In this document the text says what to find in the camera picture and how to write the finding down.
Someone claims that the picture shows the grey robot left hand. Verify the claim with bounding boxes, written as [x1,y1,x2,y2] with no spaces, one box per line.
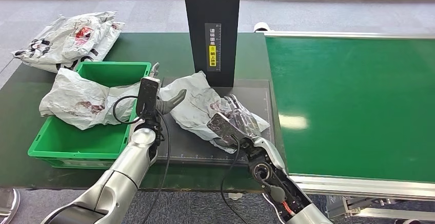
[149,62,188,116]

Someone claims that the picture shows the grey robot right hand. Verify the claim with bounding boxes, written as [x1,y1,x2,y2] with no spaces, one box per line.
[221,94,263,139]

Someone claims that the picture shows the grey poly mailer parcel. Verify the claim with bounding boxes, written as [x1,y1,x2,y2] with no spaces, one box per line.
[157,71,271,154]
[39,68,142,131]

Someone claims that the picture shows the black inbound scanner machine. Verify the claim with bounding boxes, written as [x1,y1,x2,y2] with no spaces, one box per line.
[156,0,276,168]

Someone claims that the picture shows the green conveyor belt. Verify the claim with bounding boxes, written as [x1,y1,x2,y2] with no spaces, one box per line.
[265,36,435,184]

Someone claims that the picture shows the dark green table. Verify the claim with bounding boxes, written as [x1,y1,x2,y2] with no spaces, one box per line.
[0,32,289,194]

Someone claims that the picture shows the green plastic crate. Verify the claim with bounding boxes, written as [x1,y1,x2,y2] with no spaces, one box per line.
[28,61,152,170]

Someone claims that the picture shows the white bag with red print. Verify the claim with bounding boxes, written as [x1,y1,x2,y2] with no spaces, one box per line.
[34,11,119,65]

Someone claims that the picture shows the white bag with black print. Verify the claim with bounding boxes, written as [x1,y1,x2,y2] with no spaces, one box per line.
[12,21,125,74]

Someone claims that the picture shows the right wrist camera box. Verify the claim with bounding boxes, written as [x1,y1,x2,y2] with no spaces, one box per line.
[206,112,246,149]

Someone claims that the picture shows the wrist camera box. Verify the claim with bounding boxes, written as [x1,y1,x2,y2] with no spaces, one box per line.
[206,112,246,149]
[135,77,162,122]

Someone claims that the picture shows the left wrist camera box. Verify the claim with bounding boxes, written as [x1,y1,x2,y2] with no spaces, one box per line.
[135,77,162,122]

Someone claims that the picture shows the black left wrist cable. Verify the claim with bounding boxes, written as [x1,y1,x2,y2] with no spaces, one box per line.
[112,95,172,224]

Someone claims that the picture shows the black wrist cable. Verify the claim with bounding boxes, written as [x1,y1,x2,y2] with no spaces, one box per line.
[220,135,249,224]
[112,95,172,224]

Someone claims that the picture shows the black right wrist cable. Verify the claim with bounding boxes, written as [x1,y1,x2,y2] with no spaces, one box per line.
[220,135,249,224]

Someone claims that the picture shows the white cable under table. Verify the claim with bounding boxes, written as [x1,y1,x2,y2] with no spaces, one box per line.
[262,192,285,224]

